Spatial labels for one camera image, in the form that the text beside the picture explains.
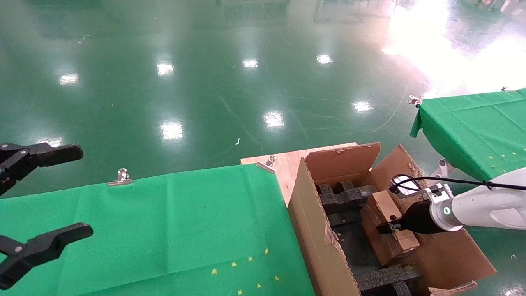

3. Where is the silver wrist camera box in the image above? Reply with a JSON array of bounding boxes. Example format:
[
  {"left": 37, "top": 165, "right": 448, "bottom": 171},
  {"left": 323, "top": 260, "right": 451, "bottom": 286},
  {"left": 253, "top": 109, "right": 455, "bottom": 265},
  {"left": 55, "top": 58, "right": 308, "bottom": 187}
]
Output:
[{"left": 390, "top": 181, "right": 424, "bottom": 201}]

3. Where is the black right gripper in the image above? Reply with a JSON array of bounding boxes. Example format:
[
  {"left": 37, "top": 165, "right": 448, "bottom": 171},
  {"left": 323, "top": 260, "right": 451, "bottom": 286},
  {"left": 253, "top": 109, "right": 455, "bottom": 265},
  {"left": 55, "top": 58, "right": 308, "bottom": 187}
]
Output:
[{"left": 376, "top": 199, "right": 446, "bottom": 236}]

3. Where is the small brown cardboard box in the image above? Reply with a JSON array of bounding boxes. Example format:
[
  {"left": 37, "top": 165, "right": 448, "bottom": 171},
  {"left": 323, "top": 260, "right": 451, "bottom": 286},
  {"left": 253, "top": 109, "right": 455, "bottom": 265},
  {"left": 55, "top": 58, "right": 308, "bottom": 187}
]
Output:
[{"left": 361, "top": 190, "right": 422, "bottom": 267}]

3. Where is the black camera cable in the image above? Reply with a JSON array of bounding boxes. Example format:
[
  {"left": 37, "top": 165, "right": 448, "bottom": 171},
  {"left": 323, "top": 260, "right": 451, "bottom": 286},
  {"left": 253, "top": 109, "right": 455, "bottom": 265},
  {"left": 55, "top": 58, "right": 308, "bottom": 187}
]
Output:
[{"left": 388, "top": 174, "right": 526, "bottom": 194}]

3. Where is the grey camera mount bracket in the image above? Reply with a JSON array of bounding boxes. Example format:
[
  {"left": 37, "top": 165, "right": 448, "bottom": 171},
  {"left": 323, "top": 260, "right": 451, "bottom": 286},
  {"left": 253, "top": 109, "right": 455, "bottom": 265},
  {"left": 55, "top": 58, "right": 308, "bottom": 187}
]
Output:
[{"left": 421, "top": 184, "right": 454, "bottom": 204}]

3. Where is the black foam insert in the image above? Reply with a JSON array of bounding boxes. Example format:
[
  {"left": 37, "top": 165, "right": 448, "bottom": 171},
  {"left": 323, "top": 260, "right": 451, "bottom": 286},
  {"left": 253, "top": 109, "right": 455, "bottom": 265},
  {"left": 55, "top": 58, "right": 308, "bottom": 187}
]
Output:
[
  {"left": 316, "top": 181, "right": 378, "bottom": 214},
  {"left": 354, "top": 265, "right": 424, "bottom": 296}
]

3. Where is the large open cardboard carton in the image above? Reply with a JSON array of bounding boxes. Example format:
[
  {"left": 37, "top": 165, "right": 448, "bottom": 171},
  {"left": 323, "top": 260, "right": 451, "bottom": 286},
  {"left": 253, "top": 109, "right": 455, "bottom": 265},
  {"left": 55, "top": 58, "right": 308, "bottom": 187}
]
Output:
[{"left": 288, "top": 142, "right": 497, "bottom": 296}]

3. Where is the large green tablecloth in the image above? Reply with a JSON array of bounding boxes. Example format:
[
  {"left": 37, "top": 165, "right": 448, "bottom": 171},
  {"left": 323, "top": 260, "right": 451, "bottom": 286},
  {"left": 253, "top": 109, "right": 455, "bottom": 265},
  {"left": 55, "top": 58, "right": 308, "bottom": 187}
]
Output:
[{"left": 0, "top": 164, "right": 315, "bottom": 296}]

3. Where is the green tablecloth with hanging corner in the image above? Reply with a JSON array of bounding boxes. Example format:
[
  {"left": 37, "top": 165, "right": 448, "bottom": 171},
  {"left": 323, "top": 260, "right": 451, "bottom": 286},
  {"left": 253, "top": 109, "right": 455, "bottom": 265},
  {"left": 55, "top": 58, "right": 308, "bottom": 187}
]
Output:
[{"left": 410, "top": 88, "right": 526, "bottom": 181}]

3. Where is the white table leg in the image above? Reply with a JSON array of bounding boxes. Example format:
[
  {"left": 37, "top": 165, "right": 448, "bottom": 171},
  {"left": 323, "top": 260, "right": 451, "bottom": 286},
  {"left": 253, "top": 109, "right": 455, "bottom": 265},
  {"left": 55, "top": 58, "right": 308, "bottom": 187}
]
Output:
[{"left": 429, "top": 158, "right": 454, "bottom": 178}]

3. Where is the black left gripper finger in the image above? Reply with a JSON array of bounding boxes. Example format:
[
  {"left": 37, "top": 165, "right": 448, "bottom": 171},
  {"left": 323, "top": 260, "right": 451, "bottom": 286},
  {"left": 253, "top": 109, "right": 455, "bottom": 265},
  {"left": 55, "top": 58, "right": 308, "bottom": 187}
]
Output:
[
  {"left": 0, "top": 223, "right": 94, "bottom": 290},
  {"left": 0, "top": 143, "right": 84, "bottom": 196}
]

